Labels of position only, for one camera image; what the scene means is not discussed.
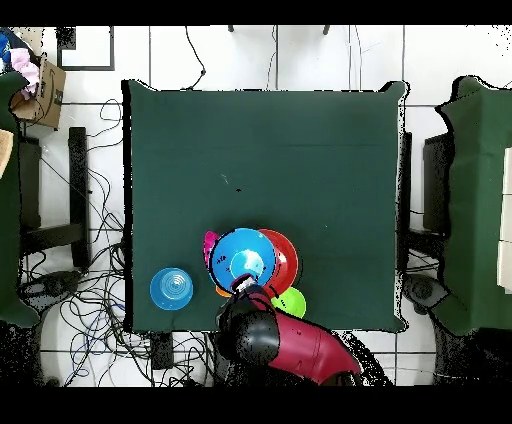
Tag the black chair base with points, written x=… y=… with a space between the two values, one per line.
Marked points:
x=52 y=286
x=424 y=290

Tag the blue small bowl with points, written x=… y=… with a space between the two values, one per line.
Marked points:
x=171 y=288

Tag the black metal stand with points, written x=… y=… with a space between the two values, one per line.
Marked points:
x=78 y=192

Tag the blue large bowl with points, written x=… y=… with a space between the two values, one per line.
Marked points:
x=236 y=252

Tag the blue item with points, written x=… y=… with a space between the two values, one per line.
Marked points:
x=4 y=48

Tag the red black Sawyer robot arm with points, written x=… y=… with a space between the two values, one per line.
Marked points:
x=304 y=348

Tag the black power strip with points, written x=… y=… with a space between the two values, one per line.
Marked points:
x=162 y=352

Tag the green small bowl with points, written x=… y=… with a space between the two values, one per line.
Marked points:
x=294 y=302

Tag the pink-red small bowl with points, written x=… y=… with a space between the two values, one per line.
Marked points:
x=208 y=246

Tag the black square frame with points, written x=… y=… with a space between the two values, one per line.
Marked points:
x=86 y=68

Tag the pink cloth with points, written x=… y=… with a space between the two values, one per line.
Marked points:
x=24 y=66

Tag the black cabinet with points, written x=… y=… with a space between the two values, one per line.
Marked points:
x=436 y=180

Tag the person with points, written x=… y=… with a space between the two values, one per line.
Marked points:
x=4 y=150

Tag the orange stepped cup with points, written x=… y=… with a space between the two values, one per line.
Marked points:
x=222 y=292

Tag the cardboard box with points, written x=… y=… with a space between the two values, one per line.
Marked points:
x=48 y=96

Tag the orange large bowl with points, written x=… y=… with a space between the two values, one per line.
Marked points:
x=288 y=256

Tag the green cloth covered table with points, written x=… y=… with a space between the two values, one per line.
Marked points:
x=8 y=240
x=476 y=200

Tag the dark green tablecloth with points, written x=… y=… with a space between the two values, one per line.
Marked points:
x=260 y=132

